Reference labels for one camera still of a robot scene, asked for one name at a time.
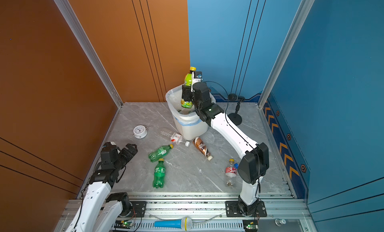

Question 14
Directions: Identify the silver knob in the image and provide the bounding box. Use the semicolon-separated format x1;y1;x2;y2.
275;219;287;227

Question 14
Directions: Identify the white plastic waste bin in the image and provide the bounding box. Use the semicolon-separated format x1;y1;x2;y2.
166;85;209;140

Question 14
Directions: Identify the green bottle lying diagonal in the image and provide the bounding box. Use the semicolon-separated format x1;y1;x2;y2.
148;144;174;162

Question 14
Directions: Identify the left green circuit board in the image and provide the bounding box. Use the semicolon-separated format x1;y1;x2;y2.
113;220;135;231

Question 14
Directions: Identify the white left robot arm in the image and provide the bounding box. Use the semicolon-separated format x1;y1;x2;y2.
67;142;138;232

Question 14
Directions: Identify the green circuit board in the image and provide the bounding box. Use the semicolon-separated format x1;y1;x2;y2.
113;220;135;231
242;220;259;232

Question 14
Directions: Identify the aluminium frame post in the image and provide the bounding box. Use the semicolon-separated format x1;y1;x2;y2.
258;0;315;109
53;0;123;109

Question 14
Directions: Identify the aluminium frame post right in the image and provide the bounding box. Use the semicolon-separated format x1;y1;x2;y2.
258;0;315;109

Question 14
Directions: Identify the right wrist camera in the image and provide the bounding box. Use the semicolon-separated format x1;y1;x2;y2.
191;71;203;86

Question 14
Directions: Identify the blue microphone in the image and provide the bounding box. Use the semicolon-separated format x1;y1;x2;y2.
154;217;193;231

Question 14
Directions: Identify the green sprite bottle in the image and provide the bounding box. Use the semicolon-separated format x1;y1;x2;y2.
153;158;166;189

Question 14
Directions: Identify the right green circuit board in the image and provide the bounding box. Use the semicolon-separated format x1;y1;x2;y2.
242;220;259;232

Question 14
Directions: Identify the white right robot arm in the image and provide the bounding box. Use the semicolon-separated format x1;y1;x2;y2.
118;102;269;216

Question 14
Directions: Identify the brown coffee bottle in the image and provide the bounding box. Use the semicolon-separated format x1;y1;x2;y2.
193;137;213;161

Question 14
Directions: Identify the red-label yellow-cap bottle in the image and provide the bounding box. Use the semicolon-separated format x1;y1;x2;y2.
225;158;237;188

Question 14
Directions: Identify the aluminium frame post left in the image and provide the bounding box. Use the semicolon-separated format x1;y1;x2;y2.
53;0;123;109

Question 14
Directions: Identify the white alarm clock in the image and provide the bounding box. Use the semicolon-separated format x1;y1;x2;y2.
133;125;148;139

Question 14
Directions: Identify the clear crushed red-white bottle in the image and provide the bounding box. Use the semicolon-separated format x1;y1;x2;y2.
160;128;191;147

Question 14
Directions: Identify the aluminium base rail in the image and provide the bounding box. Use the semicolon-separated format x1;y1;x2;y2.
53;191;319;232

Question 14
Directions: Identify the black desk microphone stand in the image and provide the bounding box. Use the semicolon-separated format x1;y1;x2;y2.
228;93;245;126

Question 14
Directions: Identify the yellow-green tea bottle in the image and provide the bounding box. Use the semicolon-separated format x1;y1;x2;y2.
181;67;196;109

